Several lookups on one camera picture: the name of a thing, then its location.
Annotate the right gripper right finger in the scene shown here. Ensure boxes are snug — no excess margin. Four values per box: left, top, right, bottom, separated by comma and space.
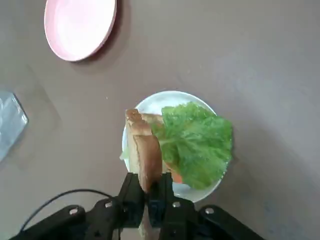
147, 171, 266, 240

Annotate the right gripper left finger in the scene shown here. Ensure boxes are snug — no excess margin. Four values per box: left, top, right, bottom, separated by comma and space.
9, 172, 146, 240

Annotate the orange food slice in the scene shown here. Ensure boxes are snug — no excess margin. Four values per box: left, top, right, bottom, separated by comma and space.
163, 162, 185, 185

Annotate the green lettuce leaf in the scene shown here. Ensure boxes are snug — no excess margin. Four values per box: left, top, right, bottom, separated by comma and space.
119, 144, 130, 161
149, 101, 234, 190

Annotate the white round plate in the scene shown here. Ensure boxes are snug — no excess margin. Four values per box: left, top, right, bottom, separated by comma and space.
121, 90, 225, 204

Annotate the pink round plate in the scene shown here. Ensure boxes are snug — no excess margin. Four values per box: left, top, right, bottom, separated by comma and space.
43, 0, 118, 62

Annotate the clear plastic container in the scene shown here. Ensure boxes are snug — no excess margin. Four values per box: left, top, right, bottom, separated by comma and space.
0, 90, 29, 163

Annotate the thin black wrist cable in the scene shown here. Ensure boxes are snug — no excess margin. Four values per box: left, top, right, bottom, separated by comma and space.
19, 189, 118, 232

